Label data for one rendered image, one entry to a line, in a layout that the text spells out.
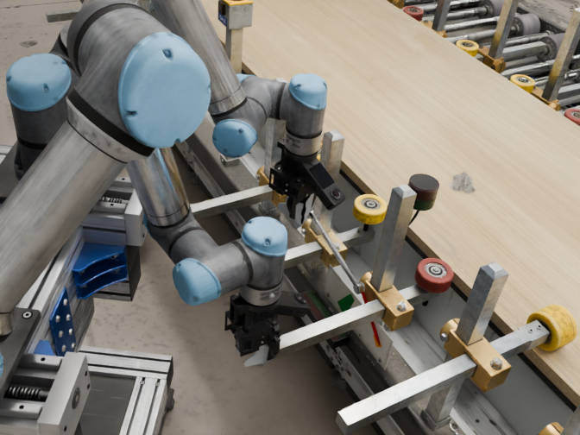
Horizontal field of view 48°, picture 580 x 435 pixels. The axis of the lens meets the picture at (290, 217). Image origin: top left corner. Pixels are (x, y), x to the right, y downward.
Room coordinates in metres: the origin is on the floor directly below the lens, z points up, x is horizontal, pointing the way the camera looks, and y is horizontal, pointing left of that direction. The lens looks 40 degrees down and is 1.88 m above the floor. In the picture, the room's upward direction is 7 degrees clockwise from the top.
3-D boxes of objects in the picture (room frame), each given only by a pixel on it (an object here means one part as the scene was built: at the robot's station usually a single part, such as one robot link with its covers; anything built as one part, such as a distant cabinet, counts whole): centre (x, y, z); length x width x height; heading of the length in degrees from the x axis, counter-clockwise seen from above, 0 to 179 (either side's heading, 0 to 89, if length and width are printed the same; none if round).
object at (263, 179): (1.43, 0.05, 0.81); 0.14 x 0.06 x 0.05; 34
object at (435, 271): (1.06, -0.33, 0.85); 0.08 x 0.08 x 0.11
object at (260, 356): (0.80, 0.03, 0.86); 0.06 x 0.03 x 0.09; 124
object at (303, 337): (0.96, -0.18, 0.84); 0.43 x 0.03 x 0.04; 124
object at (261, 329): (0.81, 0.04, 0.97); 0.09 x 0.08 x 0.12; 124
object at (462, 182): (1.41, -0.44, 0.91); 0.09 x 0.07 x 0.02; 158
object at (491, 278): (0.82, -0.35, 0.91); 0.04 x 0.04 x 0.48; 34
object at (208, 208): (1.37, 0.11, 0.80); 0.44 x 0.03 x 0.04; 124
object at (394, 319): (1.02, -0.23, 0.85); 0.14 x 0.06 x 0.05; 34
